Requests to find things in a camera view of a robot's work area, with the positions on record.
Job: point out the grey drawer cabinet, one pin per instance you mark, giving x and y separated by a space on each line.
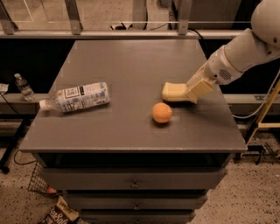
113 163

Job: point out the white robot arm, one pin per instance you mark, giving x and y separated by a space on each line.
254 46

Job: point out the large clear labelled plastic bottle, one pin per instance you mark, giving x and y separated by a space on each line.
77 98

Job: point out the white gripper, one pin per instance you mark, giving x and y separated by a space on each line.
218 70

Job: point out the yellow sponge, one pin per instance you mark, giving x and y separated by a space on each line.
175 92

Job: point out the orange fruit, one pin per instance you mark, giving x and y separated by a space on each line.
161 113

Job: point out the black table leg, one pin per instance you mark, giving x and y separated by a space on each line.
3 161

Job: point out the wire mesh basket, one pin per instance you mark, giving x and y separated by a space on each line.
38 185

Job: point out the metal railing frame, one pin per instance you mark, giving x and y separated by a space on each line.
125 19

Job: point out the snack chip bag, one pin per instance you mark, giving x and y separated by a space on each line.
60 214

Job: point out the small clear water bottle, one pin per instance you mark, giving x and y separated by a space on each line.
24 88

